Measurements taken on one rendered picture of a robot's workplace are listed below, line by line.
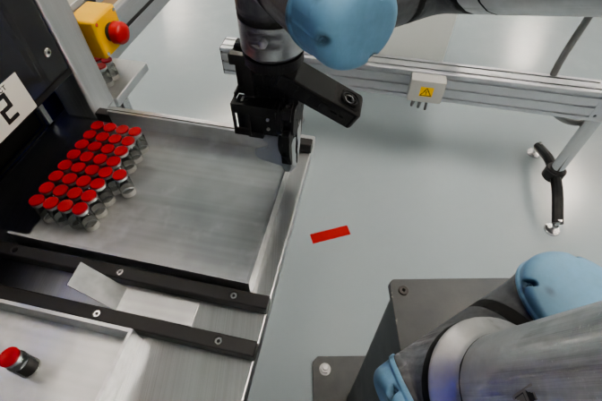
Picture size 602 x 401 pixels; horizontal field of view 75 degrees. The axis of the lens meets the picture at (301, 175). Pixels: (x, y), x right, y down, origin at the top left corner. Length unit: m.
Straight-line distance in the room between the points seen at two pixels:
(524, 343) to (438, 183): 1.61
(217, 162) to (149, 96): 1.71
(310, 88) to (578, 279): 0.34
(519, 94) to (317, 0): 1.34
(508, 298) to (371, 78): 1.17
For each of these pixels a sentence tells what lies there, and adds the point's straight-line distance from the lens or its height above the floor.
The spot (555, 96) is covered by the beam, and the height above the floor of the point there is 0.52.
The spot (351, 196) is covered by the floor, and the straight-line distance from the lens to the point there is 1.73.
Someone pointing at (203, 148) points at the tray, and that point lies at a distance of 0.70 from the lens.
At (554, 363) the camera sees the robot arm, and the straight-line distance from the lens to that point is 0.25.
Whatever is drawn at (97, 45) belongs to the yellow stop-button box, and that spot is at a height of 0.99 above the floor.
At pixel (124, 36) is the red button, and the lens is 0.81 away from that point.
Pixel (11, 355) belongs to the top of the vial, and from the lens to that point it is 0.55.
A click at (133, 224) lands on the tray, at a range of 0.63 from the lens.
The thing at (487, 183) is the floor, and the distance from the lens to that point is 1.95.
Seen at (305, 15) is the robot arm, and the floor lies 1.23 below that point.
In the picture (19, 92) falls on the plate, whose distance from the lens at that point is 0.69.
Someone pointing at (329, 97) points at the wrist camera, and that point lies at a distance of 0.49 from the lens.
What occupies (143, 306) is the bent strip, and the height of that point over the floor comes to 0.88.
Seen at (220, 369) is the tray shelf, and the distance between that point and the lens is 0.51.
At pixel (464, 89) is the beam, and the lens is 1.55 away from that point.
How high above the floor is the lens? 1.37
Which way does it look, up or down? 50 degrees down
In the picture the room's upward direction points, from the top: straight up
